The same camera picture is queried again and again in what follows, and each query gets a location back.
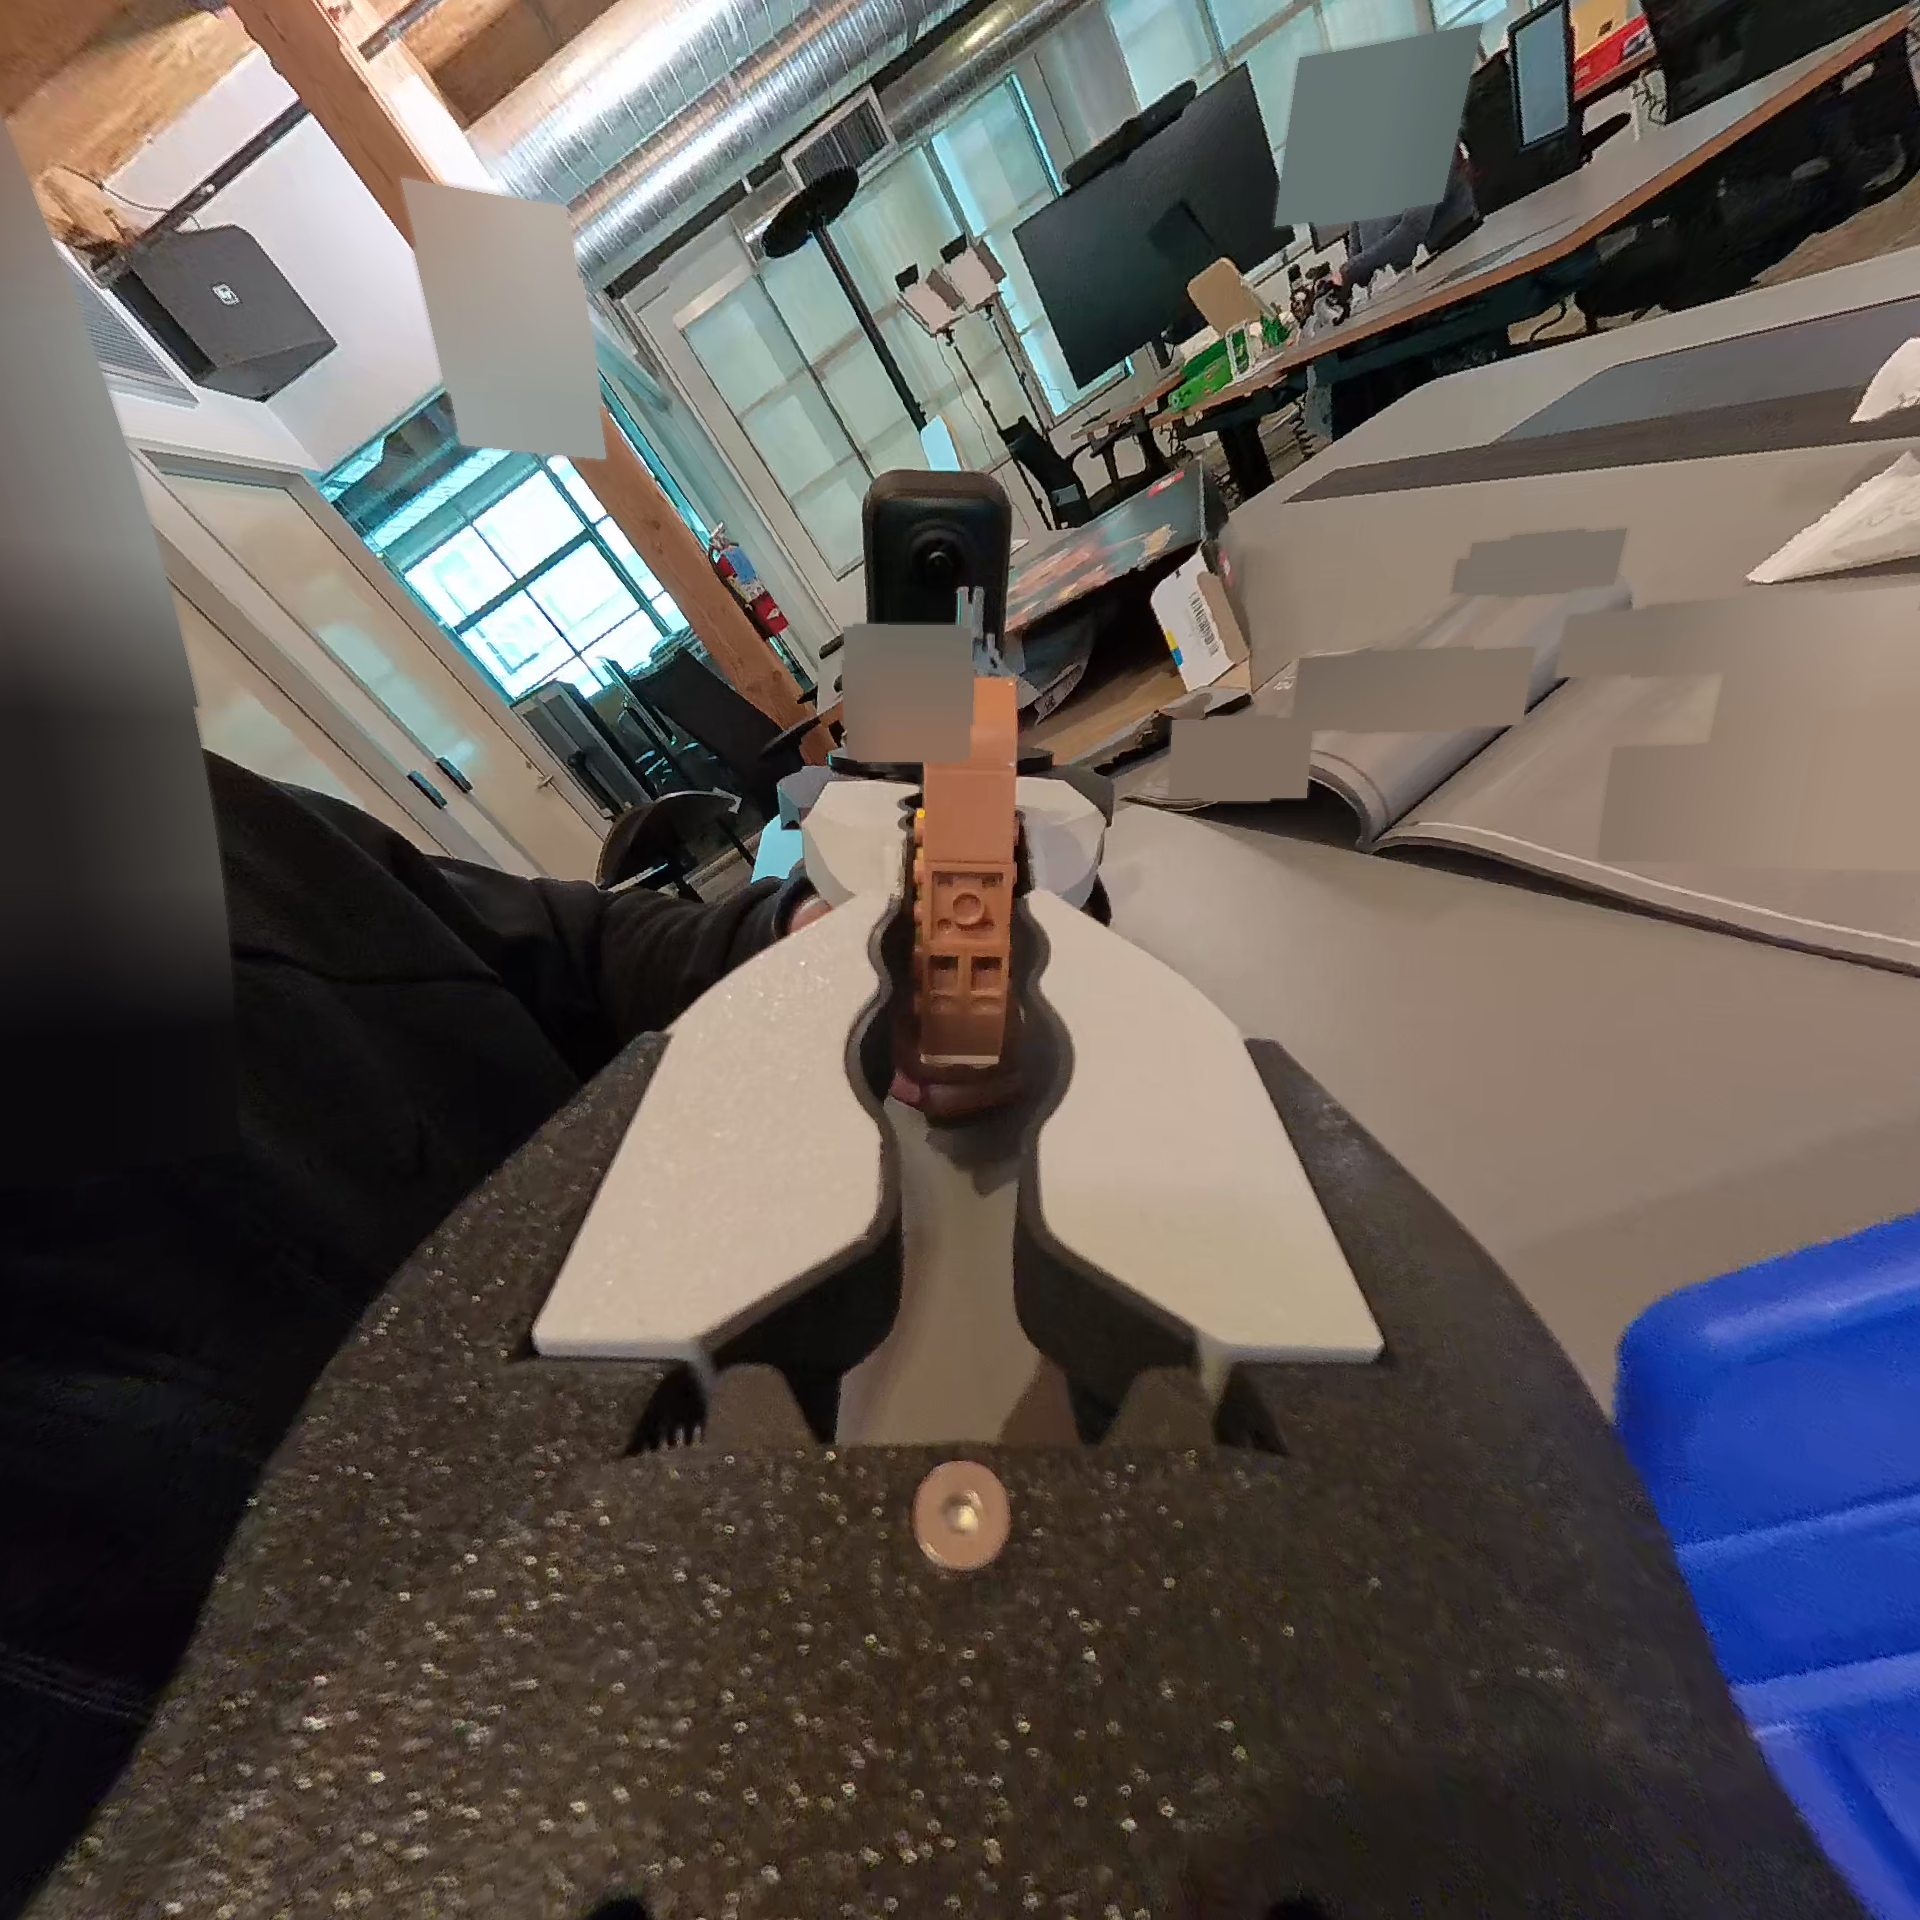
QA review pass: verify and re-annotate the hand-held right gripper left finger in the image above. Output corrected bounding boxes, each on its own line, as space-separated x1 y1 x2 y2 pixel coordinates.
533 890 918 1371

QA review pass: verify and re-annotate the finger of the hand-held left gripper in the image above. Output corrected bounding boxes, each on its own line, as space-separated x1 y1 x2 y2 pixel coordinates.
792 777 923 911
1020 777 1109 911

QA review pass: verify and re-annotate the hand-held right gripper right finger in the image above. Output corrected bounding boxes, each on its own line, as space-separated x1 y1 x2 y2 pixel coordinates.
1014 884 1389 1402

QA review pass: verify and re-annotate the brown lego ship build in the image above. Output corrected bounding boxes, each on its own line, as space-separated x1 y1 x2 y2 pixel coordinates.
888 590 1032 1128

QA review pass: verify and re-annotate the person's left forearm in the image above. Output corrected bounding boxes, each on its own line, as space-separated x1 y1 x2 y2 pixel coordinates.
452 863 799 1052

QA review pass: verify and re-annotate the black office chair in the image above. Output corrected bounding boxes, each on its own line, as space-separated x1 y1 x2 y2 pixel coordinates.
595 645 824 900
999 415 1140 527

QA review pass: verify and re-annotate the red fire extinguisher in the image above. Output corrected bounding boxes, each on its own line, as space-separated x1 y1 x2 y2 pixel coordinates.
721 524 792 637

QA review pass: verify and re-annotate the light panel on stand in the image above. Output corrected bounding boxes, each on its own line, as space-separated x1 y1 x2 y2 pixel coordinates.
894 243 1010 423

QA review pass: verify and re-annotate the white cardboard box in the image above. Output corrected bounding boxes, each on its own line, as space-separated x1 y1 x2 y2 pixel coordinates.
1149 541 1254 695

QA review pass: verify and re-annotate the green box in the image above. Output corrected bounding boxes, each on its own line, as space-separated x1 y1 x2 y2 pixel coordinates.
1170 321 1293 415

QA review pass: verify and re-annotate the person's black jacket torso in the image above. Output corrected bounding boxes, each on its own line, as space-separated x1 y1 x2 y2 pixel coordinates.
0 752 662 1920

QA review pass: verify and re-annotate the large black monitor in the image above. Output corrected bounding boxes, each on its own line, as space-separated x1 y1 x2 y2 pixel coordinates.
1010 67 1312 423

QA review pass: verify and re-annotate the black floor lamp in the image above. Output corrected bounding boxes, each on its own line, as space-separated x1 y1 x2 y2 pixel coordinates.
757 168 932 434

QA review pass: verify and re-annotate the grid window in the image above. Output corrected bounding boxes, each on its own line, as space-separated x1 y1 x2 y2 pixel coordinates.
320 434 697 703

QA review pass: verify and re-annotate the metal air vent box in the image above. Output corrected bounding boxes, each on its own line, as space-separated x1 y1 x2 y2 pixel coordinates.
780 88 890 194

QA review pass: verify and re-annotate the white cabinet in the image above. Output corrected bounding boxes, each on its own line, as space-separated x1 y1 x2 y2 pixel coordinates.
129 444 610 884

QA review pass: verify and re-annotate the blue plastic bin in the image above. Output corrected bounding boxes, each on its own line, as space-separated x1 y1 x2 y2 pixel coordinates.
1613 1213 1920 1920

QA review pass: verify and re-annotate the open grey instruction booklet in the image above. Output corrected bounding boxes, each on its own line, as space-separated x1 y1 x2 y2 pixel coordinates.
1129 595 1920 971

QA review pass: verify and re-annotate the dark grey desk mat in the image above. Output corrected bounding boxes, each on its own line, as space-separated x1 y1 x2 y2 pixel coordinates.
1289 342 1920 505

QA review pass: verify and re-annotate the small black monitor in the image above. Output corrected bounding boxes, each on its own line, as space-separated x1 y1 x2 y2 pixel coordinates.
1509 0 1581 151

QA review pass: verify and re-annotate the long grey office desk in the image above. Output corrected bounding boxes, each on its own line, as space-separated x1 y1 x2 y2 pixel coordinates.
1170 16 1920 498

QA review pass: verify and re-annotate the wide black monitor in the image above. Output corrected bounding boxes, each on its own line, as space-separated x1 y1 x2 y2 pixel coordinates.
1644 0 1920 122

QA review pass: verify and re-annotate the wooden post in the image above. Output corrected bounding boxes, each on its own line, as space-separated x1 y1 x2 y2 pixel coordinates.
233 0 845 752

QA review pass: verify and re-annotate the silver spiral air duct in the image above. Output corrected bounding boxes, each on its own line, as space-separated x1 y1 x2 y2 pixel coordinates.
466 0 1116 168
569 83 991 287

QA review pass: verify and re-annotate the black wall speaker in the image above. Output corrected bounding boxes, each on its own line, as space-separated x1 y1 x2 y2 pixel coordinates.
114 228 337 404

